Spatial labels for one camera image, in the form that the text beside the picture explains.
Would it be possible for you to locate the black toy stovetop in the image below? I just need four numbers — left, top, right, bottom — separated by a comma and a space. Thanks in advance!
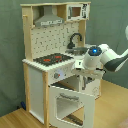
34, 53, 71, 66

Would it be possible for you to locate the grey toy sink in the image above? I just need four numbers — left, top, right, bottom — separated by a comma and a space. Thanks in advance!
65, 47, 89, 55

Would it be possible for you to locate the toy microwave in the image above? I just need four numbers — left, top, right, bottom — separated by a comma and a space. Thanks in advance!
67, 4, 89, 21

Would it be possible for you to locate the black toy faucet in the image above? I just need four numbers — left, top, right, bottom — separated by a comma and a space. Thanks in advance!
67, 33, 83, 49

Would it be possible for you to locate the white oven door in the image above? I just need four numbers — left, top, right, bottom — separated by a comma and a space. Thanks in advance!
49, 86, 95, 128

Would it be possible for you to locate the left oven knob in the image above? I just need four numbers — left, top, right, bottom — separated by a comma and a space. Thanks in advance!
54, 73, 60, 79

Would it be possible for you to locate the grey range hood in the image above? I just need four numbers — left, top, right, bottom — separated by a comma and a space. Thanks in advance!
35, 5, 64, 27

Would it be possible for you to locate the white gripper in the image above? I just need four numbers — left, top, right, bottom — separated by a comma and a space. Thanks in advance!
71, 58, 104, 81

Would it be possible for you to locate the wooden toy kitchen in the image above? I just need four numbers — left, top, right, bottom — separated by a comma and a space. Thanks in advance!
22, 2, 101, 128

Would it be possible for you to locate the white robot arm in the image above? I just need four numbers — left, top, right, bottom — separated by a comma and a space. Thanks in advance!
71, 44, 128, 79

